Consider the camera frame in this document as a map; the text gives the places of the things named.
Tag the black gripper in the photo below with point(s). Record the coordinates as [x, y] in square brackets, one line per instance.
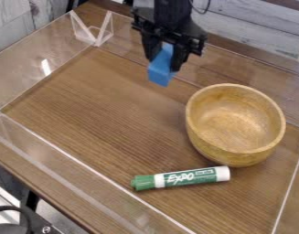
[168, 24]

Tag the blue rectangular block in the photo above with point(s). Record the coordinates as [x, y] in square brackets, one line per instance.
[159, 72]

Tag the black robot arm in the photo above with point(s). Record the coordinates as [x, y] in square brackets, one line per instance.
[167, 23]

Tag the brown wooden bowl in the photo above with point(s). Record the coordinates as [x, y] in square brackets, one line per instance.
[235, 124]

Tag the green Expo marker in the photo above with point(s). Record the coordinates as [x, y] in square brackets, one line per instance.
[181, 178]

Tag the clear acrylic tray walls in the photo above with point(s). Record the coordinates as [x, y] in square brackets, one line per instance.
[85, 123]

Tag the black equipment bottom left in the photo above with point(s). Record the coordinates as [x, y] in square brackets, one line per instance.
[20, 220]

